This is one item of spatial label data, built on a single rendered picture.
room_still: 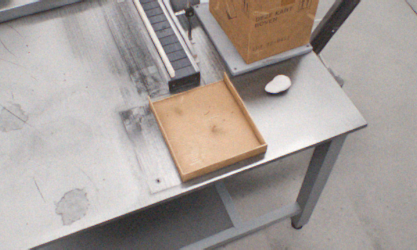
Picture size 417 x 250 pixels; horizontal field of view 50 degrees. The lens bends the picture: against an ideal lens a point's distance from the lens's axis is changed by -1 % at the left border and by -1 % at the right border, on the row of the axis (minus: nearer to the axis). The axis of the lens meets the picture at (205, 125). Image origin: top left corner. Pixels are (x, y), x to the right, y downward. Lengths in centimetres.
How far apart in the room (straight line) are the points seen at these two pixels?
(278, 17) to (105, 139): 64
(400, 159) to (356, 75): 57
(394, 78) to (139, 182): 188
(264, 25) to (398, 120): 137
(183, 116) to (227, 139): 16
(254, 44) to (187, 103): 28
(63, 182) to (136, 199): 21
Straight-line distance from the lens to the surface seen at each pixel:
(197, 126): 138
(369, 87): 273
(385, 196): 235
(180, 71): 146
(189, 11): 153
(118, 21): 173
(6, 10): 182
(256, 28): 142
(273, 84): 146
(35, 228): 130
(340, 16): 207
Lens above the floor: 196
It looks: 54 degrees down
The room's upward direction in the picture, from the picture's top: straight up
